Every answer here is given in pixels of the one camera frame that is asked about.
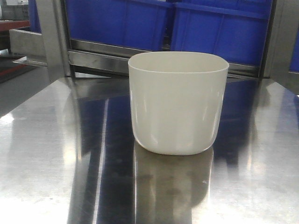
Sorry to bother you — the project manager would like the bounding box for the white plastic bin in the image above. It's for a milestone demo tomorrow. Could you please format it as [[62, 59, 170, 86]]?
[[128, 51, 229, 155]]

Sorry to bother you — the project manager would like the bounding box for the blue crate left on shelf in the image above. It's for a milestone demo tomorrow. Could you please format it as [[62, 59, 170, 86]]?
[[66, 0, 173, 51]]

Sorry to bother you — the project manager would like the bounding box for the blue crate on shelf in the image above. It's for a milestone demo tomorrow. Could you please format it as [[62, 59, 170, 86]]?
[[66, 0, 173, 51], [171, 0, 272, 66]]

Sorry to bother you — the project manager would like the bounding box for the blue crate right on shelf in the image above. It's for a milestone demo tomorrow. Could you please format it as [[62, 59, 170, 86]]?
[[171, 0, 272, 66]]

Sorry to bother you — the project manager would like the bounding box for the blue crate far left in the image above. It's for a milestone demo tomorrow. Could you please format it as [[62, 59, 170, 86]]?
[[28, 0, 41, 33]]

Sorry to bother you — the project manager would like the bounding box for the blue crate far right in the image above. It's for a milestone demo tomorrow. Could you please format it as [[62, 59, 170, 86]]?
[[289, 14, 299, 75]]

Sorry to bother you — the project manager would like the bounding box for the red metal rack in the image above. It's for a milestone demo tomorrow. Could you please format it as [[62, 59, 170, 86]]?
[[0, 20, 30, 34]]

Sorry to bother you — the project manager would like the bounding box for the stainless steel shelf frame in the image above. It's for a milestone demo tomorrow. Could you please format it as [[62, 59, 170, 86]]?
[[8, 0, 299, 80]]

